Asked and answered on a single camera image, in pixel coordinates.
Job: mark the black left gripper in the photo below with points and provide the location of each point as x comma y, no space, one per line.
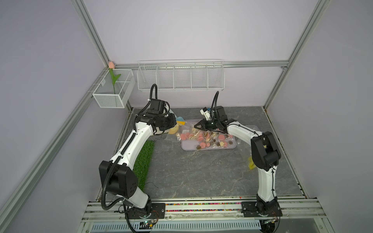
172,122

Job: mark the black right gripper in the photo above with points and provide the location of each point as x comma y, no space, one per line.
202,123

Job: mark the ziploc bag with yellow toy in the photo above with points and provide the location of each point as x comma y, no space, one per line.
185,131

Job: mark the ziploc bag with small cookies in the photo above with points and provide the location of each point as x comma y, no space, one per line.
251,164

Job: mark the clear ziploc bag of cookies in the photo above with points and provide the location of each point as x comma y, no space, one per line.
246,134

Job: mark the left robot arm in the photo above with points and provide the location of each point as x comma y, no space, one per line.
118,179

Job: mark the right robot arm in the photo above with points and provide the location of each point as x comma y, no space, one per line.
265,156

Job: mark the pile of poured cookies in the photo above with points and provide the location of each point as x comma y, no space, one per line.
209,139

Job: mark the light blue garden trowel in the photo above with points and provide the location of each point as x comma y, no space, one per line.
180,119

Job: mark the lilac plastic tray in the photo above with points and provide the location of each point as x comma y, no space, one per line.
204,145

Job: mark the green artificial grass mat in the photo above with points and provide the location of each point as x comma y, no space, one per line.
142,164

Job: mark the artificial pink tulip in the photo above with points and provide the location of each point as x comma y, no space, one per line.
114,77

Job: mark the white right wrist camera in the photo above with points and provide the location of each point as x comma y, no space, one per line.
206,113

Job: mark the white wire wall shelf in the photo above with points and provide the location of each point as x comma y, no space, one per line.
181,75

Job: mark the white mesh wall box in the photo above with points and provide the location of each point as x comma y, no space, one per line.
104,94

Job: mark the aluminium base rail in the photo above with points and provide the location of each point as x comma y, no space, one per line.
292,214

